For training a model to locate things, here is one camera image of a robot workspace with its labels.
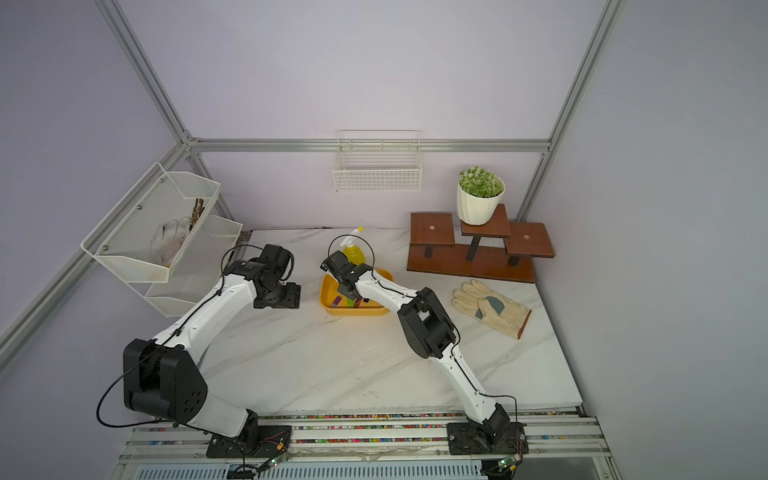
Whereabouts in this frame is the clear plastic bag in shelf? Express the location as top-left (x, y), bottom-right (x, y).
top-left (150, 217), bottom-right (192, 267)

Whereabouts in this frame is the beige work glove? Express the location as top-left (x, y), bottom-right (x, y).
top-left (451, 279), bottom-right (531, 339)

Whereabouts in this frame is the white mesh two-tier shelf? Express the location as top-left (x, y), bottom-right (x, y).
top-left (81, 163), bottom-right (242, 318)

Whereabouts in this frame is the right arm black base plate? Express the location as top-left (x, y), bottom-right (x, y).
top-left (446, 422), bottom-right (529, 455)

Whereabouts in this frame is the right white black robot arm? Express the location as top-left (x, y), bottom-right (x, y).
top-left (320, 240), bottom-right (513, 450)

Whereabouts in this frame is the yellow green spray bottle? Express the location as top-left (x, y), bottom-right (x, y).
top-left (341, 227), bottom-right (366, 265)

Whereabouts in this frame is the white pot green plant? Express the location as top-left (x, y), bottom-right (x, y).
top-left (457, 166), bottom-right (506, 226)

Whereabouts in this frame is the yellow plastic storage box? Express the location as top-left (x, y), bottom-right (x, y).
top-left (319, 274), bottom-right (389, 316)

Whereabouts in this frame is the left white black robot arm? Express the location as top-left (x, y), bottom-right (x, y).
top-left (116, 244), bottom-right (301, 451)

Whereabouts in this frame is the aluminium rail base frame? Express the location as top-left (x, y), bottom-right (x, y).
top-left (110, 409), bottom-right (624, 479)

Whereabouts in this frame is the white wire wall basket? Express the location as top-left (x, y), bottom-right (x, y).
top-left (332, 129), bottom-right (423, 193)

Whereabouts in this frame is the brown wooden tiered stand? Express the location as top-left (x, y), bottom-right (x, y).
top-left (407, 204), bottom-right (555, 284)

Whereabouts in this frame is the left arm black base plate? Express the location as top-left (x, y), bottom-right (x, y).
top-left (206, 425), bottom-right (292, 459)

